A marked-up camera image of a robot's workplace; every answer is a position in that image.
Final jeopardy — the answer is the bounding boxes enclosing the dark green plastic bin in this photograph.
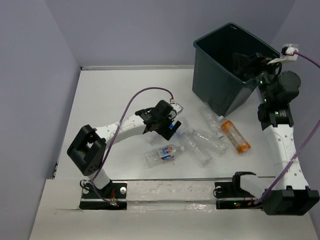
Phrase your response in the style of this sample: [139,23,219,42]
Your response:
[192,22,280,116]

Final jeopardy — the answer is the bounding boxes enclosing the crushed bottle blue label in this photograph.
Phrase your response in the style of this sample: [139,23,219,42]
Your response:
[146,117,189,146]

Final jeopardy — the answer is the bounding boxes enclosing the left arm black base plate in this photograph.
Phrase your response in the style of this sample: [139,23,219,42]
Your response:
[79,180,128,211]

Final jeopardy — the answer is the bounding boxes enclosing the clear bottle orange blue label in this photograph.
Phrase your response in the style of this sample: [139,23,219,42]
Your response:
[144,144,186,168]

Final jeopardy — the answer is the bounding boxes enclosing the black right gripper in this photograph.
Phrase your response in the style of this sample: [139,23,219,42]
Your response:
[234,51,286,103]

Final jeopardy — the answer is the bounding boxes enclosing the clear crushed bottle centre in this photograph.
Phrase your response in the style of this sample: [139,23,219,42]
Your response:
[180,132,212,168]

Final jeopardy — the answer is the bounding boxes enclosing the orange liquid bottle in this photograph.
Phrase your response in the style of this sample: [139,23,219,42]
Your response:
[218,115,251,154]

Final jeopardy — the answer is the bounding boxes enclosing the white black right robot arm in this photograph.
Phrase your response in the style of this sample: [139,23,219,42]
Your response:
[230,53,320,216]

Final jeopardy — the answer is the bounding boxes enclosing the clear bottle near bin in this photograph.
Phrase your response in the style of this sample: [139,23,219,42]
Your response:
[199,103,221,135]

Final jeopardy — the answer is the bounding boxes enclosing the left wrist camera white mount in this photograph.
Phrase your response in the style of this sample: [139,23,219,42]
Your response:
[169,98,184,119]

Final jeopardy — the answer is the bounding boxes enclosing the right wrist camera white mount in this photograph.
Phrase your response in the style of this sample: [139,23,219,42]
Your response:
[267,43,299,65]

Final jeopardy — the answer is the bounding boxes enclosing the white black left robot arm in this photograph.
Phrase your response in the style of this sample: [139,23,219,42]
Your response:
[67,100,183,202]

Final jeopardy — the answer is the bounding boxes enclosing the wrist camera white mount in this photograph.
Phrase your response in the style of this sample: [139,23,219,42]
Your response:
[267,43,299,65]
[169,98,184,119]

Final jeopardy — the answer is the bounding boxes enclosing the clear bottle white cap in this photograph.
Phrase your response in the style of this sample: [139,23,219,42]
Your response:
[190,129,229,156]

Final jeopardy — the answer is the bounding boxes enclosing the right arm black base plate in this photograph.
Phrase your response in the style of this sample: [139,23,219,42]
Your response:
[212,181,263,210]

